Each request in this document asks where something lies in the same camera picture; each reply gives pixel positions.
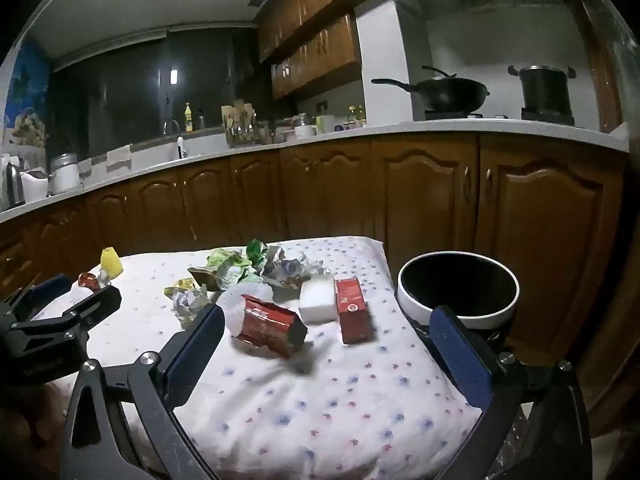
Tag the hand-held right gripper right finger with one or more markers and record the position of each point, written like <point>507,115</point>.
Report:
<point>460,355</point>

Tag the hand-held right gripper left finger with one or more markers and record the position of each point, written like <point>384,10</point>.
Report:
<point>197,345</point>

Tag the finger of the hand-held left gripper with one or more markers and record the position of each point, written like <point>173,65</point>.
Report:
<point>47,287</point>
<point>95,305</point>

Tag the clear plastic bag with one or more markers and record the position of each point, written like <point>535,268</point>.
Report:
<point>234,306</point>

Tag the yellow green wrapper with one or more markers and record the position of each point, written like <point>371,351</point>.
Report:
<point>180,289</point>

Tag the brown gold wrapper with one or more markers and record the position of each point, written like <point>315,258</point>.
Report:
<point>202,276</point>

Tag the white round bin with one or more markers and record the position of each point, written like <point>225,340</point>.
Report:
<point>460,285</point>

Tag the crushed red carton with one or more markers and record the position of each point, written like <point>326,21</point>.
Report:
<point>270,327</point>

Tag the silver printed wrapper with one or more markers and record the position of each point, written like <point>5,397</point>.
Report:
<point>290,267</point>

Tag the white box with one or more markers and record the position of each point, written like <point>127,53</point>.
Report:
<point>318,301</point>

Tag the small red white item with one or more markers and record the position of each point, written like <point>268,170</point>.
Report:
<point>90,281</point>

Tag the crumpled white paper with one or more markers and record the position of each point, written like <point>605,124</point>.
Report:
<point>189,305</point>

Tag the yellow sponge piece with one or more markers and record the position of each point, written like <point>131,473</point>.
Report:
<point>111,262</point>

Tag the light green packet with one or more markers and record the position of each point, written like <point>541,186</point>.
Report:
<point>225,259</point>

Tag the white pitcher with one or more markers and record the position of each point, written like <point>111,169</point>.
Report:
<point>39,185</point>

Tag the steel kettle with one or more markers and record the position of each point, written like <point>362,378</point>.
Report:
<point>14,187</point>

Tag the white lidded jar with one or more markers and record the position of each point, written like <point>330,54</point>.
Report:
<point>66,175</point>

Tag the floral white cloth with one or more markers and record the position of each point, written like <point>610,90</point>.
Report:
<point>310,400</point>

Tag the hanging white towel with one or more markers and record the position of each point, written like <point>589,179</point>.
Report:
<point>119,156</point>

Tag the wooden base cabinets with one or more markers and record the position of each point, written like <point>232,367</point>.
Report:
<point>425,195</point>

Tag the sink faucet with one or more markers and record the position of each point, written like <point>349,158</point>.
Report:
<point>177,145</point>

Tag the yellow bottle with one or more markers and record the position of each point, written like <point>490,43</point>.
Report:
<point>188,120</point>

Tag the dark window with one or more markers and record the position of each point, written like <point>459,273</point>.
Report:
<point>125,85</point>

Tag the utensil rack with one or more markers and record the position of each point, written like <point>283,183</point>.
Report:
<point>240,127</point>

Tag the gas stove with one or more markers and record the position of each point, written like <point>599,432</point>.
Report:
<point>500,116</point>

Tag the white cup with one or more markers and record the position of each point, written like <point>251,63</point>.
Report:
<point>325,124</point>

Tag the green yellow bottles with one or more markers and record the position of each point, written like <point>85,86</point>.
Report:
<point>356,116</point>

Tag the black wok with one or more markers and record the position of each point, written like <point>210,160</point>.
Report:
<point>450,94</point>

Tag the dark stock pot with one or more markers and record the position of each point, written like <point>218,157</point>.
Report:
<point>544,90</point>

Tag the blue wall poster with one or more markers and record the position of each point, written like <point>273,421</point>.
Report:
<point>25,95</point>

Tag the wooden wall cabinets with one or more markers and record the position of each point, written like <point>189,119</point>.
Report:
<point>310,35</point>

